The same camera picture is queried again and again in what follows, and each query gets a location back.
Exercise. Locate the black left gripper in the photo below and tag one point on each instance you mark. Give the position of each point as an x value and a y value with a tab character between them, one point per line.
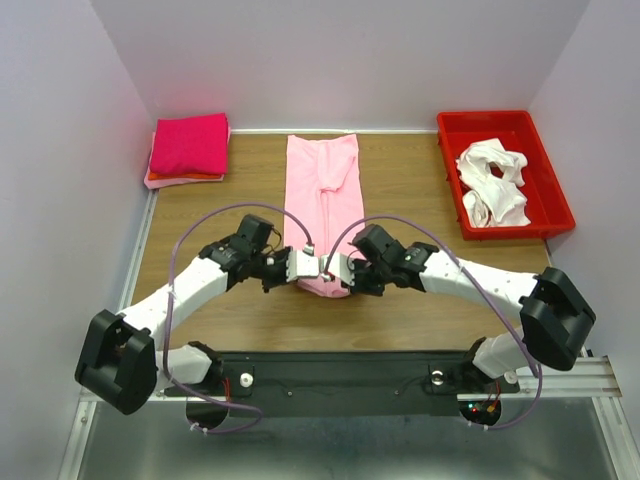
281	279

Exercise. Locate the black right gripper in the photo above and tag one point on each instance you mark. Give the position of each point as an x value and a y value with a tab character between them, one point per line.
359	287

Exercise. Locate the light pink t-shirt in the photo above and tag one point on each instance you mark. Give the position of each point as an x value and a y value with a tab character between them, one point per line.
323	190

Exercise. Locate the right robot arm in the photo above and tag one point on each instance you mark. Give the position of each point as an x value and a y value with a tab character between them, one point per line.
555	318

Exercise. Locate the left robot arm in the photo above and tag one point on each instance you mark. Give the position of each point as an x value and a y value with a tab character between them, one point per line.
126	356

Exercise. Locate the folded magenta t-shirt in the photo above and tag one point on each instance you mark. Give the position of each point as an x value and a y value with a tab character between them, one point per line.
203	123

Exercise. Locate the folded orange t-shirt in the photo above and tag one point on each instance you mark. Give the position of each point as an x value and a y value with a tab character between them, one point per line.
151	176

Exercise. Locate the white crumpled t-shirt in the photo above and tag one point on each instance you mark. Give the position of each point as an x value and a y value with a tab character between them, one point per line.
493	177

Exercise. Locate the red plastic bin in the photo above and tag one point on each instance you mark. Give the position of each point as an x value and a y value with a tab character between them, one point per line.
547	207

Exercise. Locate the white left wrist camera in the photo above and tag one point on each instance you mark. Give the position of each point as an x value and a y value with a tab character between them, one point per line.
301	265

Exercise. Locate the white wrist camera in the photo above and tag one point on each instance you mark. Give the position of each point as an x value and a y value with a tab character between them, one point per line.
338	267
301	265

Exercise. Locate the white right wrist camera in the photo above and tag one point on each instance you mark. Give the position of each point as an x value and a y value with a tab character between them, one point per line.
338	267

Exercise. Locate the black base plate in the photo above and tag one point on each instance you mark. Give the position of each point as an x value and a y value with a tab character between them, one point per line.
327	384

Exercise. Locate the aluminium frame rail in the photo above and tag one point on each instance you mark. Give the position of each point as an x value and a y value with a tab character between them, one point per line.
590	377

